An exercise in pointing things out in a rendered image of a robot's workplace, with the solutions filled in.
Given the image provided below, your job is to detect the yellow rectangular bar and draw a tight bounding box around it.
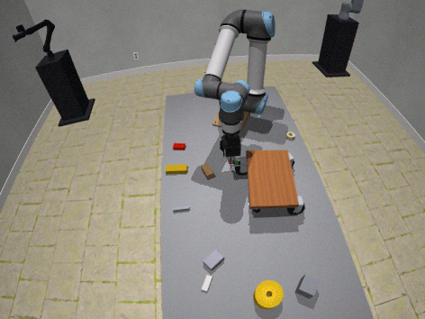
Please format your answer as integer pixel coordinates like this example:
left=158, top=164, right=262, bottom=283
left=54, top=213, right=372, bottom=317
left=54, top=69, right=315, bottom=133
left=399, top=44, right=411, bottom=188
left=166, top=164, right=187, bottom=174

